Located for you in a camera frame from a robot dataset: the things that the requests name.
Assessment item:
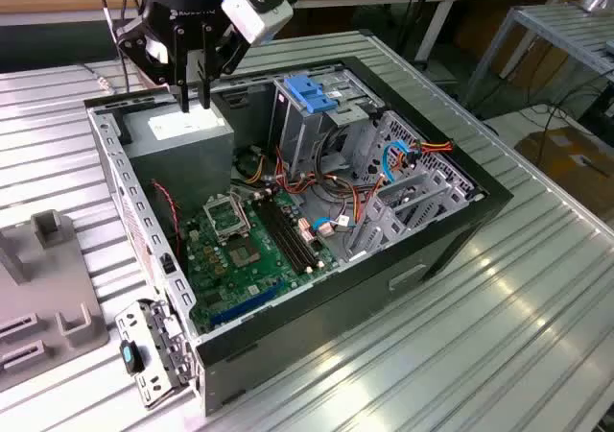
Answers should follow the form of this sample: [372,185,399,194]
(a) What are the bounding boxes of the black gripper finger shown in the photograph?
[200,22,251,111]
[116,17,192,114]

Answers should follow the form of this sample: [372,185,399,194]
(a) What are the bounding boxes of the blue data wire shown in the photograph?
[310,138,416,232]

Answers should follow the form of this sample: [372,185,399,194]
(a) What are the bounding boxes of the orange red power wire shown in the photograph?
[352,138,455,225]

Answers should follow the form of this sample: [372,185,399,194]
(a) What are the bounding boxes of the grey disk bay cage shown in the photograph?
[344,109,484,264]

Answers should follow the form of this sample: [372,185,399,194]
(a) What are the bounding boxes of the blue drive bay latch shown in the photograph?
[283,75,338,115]

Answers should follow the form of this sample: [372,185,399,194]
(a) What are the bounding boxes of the grey power supply unit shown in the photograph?
[119,96,236,217]

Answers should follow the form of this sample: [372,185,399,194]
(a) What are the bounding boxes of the grey optical drive cage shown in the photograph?
[268,69,385,177]

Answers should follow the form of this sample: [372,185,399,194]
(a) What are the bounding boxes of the thin metal locking lever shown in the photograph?
[231,185,254,237]

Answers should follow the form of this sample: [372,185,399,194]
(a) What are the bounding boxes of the metal socket cover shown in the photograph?
[202,192,251,242]

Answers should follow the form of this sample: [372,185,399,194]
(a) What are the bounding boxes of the RAM slot black clips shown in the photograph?
[262,196,319,269]
[251,200,311,276]

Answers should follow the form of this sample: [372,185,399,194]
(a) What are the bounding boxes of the RAM slot white clips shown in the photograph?
[267,187,325,268]
[257,190,314,274]

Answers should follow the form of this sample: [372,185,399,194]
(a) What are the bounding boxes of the CPU socket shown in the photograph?
[225,237,264,269]

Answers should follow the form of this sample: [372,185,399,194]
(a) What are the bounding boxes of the green motherboard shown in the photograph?
[179,189,346,335]

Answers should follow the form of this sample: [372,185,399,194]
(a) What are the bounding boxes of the blue expansion slot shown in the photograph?
[209,279,285,328]

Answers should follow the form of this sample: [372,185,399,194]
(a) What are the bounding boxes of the grey parts rack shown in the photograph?
[0,208,110,393]

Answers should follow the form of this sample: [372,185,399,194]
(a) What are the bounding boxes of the black PC case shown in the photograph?
[83,56,514,419]

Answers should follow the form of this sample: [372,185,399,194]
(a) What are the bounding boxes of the black latch blue button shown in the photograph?
[118,339,147,376]

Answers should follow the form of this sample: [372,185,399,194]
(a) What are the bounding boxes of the brown cardboard box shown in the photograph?
[498,36,575,96]
[514,125,614,218]

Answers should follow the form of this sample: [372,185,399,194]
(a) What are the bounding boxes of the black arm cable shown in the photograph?
[90,0,145,95]

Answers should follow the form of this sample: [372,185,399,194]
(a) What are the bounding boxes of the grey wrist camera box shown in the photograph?
[219,0,295,48]

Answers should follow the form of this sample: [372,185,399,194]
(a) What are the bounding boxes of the multicolour wire bundle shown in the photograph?
[229,127,385,227]

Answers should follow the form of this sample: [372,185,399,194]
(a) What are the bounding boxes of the red black twisted wire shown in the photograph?
[150,178,184,258]

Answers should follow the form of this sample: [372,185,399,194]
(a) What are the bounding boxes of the grey hinged slot bracket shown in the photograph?
[114,297,201,410]

